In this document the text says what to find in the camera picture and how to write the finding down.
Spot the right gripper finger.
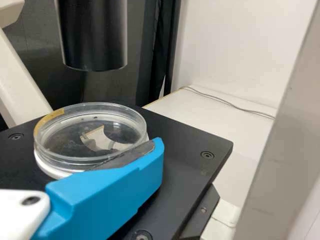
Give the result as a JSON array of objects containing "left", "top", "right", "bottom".
[{"left": 31, "top": 136, "right": 165, "bottom": 240}]

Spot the petri dish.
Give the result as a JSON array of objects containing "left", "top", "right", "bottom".
[{"left": 33, "top": 101, "right": 150, "bottom": 180}]

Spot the cream microscope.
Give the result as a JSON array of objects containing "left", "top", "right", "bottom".
[{"left": 0, "top": 0, "right": 320, "bottom": 240}]

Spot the white cable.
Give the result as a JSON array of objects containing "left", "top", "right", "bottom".
[{"left": 184, "top": 85, "right": 278, "bottom": 120}]

